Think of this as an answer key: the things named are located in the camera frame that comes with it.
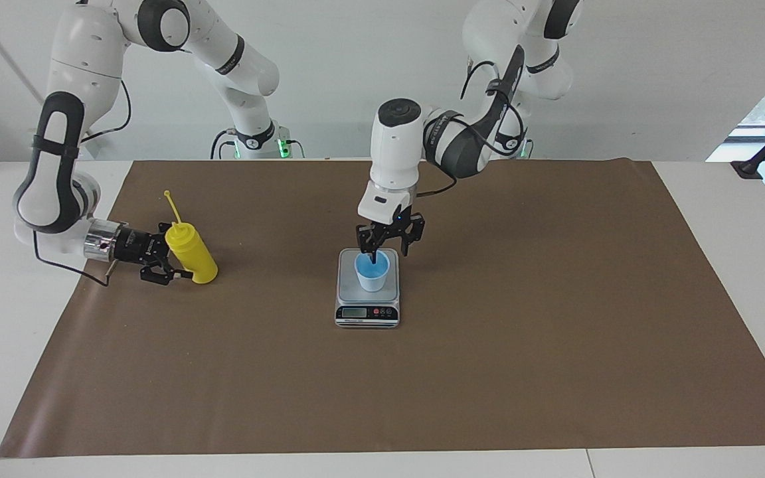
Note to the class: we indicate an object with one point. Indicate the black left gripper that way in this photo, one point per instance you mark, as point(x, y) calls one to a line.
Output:
point(389, 227)

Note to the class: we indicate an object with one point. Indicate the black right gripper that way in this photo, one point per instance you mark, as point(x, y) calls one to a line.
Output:
point(133, 245)

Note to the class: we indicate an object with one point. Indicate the yellow squeeze bottle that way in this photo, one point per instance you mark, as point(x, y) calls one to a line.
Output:
point(195, 259)

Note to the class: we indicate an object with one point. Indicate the light blue plastic cup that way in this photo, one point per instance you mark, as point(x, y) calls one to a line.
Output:
point(372, 280)

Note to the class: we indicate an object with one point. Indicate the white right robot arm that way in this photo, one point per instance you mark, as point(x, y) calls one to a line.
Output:
point(84, 46)

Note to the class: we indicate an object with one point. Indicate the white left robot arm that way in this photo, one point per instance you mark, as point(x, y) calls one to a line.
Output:
point(396, 153)

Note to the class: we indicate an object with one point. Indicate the silver digital kitchen scale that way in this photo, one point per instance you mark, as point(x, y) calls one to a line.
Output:
point(367, 302)

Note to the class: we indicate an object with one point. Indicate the brown paper table mat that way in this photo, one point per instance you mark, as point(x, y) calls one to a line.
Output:
point(422, 385)

